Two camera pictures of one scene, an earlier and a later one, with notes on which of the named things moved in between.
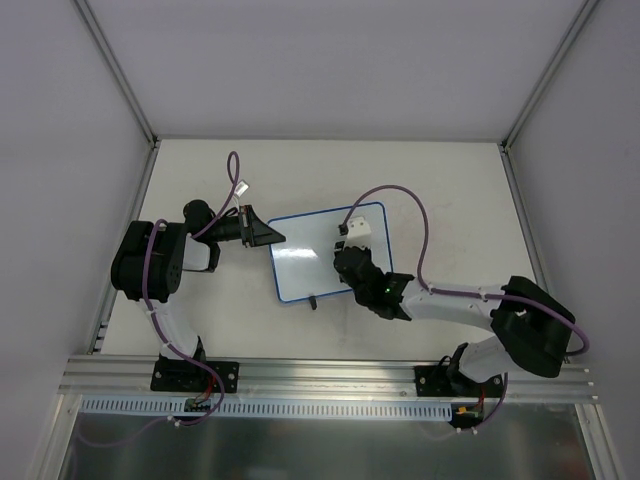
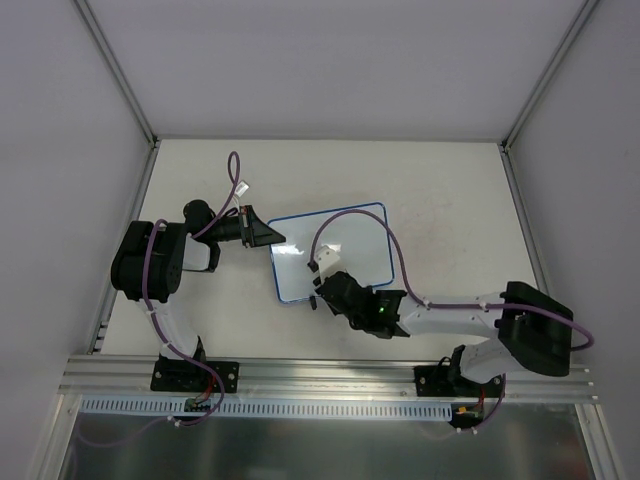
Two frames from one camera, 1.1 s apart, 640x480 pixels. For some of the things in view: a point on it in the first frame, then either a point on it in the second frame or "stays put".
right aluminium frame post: [586, 7] stays put
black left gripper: [247, 226] stays put
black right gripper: [347, 257] to [329, 289]
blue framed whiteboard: [303, 264] stays put
